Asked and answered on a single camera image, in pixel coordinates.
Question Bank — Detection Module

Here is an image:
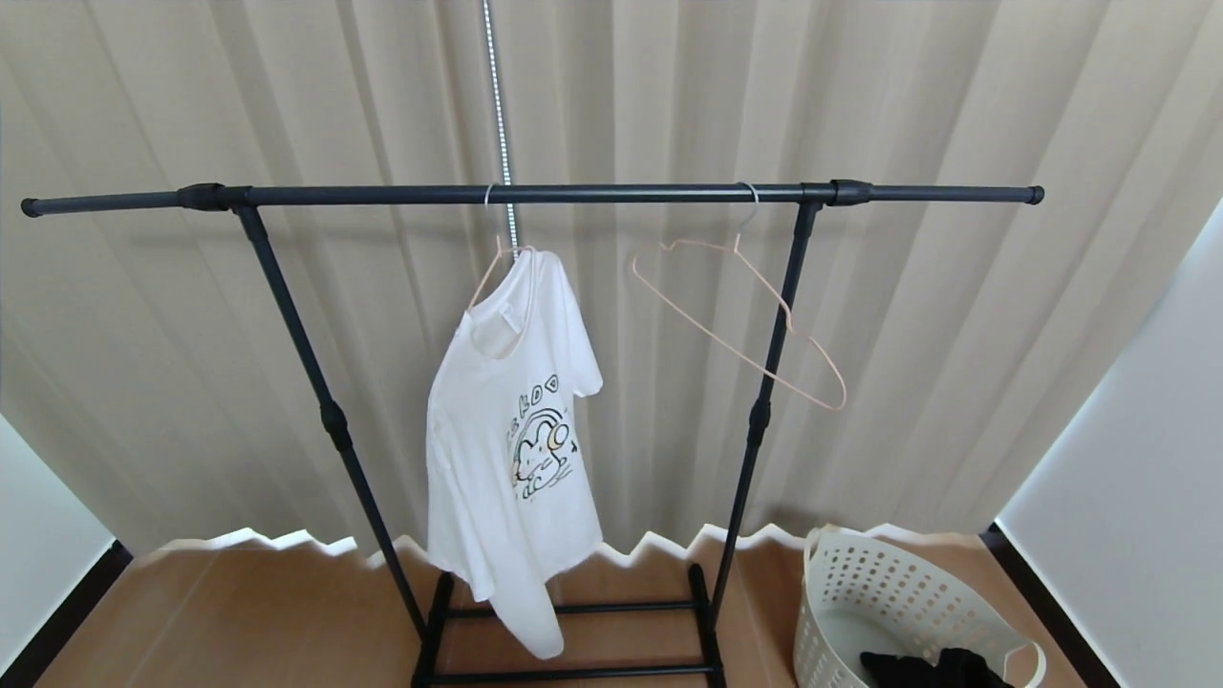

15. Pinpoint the white laundry basket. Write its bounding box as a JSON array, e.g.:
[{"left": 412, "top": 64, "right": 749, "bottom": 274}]
[{"left": 793, "top": 524, "right": 1048, "bottom": 688}]

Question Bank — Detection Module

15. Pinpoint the beige curtain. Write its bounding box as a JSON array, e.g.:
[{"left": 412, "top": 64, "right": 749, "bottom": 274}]
[{"left": 0, "top": 0, "right": 1223, "bottom": 574}]

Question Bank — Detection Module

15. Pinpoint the black clothes rack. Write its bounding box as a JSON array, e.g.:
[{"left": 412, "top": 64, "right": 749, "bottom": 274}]
[{"left": 21, "top": 180, "right": 1045, "bottom": 688}]

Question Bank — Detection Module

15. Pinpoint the white garment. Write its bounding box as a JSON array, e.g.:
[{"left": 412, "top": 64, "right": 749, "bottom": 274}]
[{"left": 425, "top": 248, "right": 605, "bottom": 660}]

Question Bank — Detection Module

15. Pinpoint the pink clothes hanger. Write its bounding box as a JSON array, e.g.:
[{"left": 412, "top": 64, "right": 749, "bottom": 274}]
[
  {"left": 466, "top": 183, "right": 536, "bottom": 312},
  {"left": 631, "top": 182, "right": 848, "bottom": 412}
]

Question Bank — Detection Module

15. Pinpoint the black garment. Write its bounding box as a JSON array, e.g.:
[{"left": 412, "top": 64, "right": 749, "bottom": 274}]
[{"left": 860, "top": 648, "right": 1014, "bottom": 688}]

